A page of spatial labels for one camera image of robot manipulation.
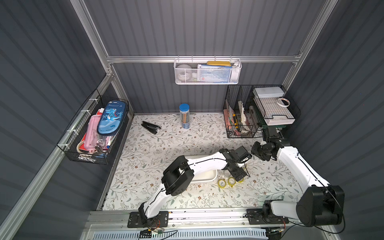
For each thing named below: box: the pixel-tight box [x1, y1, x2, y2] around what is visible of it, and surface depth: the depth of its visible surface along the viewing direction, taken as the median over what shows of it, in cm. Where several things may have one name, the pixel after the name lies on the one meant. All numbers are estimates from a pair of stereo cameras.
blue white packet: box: [197, 64, 233, 83], surface depth 88 cm
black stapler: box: [141, 121, 162, 135], surface depth 111 cm
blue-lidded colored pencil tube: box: [179, 103, 191, 130], surface depth 104 cm
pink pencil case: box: [84, 114, 105, 153], surface depth 70 cm
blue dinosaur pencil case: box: [97, 100, 128, 136], surface depth 71 cm
